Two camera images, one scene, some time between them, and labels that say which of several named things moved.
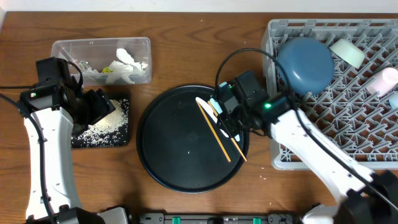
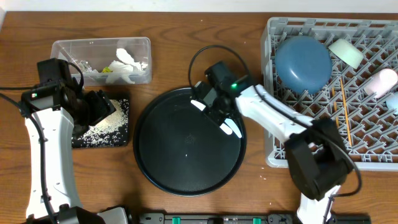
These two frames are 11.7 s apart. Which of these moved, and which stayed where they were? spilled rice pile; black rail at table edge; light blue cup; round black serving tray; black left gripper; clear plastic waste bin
Moved: light blue cup
Stayed: clear plastic waste bin; round black serving tray; spilled rice pile; black rail at table edge; black left gripper
